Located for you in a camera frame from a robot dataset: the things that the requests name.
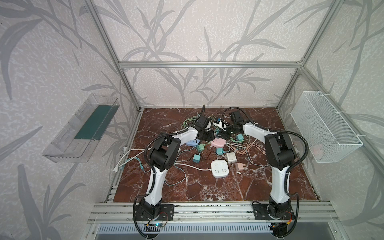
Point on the white wire mesh basket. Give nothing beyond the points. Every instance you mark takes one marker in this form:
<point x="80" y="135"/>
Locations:
<point x="329" y="136"/>

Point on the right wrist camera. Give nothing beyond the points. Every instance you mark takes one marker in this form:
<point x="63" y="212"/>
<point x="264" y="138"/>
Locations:
<point x="221" y="125"/>

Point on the blue power strip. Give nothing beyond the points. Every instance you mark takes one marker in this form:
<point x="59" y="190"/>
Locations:
<point x="193" y="143"/>

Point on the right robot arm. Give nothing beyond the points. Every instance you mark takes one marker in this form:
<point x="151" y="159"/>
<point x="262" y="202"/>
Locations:
<point x="280" y="155"/>

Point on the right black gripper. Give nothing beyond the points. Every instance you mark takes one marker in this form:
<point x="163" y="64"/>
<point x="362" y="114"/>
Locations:
<point x="231" y="129"/>

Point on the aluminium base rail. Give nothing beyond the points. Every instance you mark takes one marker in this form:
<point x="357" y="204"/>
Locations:
<point x="211" y="212"/>

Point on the pink power strip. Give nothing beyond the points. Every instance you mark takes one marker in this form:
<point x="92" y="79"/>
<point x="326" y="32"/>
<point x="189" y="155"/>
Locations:
<point x="218" y="143"/>

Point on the white power strip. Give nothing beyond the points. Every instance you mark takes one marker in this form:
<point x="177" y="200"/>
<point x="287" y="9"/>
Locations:
<point x="220" y="168"/>

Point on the green charger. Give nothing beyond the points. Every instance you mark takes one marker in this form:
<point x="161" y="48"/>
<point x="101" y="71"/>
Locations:
<point x="200" y="147"/>

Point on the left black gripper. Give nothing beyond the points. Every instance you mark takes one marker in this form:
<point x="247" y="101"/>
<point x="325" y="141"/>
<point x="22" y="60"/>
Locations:
<point x="207" y="132"/>

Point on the clear plastic wall tray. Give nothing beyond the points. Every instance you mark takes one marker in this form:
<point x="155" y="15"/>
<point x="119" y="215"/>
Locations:
<point x="80" y="137"/>

